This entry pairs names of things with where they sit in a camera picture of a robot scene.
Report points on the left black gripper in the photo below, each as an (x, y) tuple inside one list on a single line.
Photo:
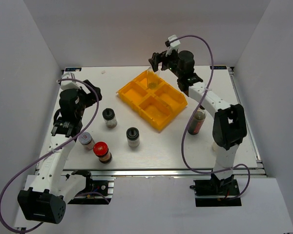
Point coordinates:
[(92, 97)]

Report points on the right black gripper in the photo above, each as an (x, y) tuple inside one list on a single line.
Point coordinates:
[(158, 58)]

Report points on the clear oil bottle gold spout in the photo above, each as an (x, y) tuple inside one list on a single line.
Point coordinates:
[(152, 78)]

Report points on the black-cap white spice jar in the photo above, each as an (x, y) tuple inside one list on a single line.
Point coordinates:
[(133, 137)]

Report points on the dark sauce bottle black cap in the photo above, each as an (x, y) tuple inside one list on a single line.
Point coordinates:
[(197, 122)]

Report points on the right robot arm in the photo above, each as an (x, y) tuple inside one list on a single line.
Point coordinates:
[(229, 124)]

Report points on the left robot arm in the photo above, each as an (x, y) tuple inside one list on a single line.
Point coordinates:
[(46, 198)]

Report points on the black-cap spice jar left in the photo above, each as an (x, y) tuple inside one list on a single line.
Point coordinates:
[(109, 117)]

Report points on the left xdof label sticker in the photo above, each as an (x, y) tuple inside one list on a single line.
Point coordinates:
[(72, 69)]

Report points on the xdof label sticker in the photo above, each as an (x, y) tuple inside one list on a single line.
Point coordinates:
[(72, 69), (218, 67)]

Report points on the grey-lid small spice jar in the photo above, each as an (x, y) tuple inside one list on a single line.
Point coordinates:
[(86, 140)]

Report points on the yellow four-compartment bin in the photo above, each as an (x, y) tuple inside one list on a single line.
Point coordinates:
[(159, 107)]

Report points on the red-lid spice jar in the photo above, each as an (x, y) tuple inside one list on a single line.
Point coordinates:
[(101, 150)]

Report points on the right xdof label sticker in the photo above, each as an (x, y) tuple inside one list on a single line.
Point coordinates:
[(218, 67)]

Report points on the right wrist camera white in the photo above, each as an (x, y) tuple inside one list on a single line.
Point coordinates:
[(172, 44)]

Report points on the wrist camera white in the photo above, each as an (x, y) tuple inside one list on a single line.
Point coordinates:
[(68, 81), (172, 44)]

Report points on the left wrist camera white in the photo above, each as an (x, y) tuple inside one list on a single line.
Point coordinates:
[(68, 81)]

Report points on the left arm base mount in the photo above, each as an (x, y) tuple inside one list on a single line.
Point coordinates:
[(89, 196)]

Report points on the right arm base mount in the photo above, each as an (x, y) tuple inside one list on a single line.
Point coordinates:
[(207, 195)]

